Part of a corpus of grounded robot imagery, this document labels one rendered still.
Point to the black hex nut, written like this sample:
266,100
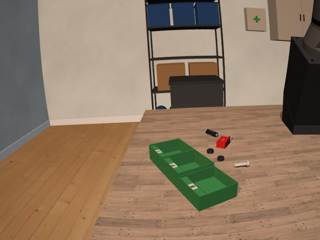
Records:
220,158
210,150

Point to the red 9 v battery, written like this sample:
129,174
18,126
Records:
223,142

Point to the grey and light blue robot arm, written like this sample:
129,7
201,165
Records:
311,40

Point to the green three-compartment bin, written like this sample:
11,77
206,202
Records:
193,174

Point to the cream bolt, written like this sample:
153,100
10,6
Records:
242,164

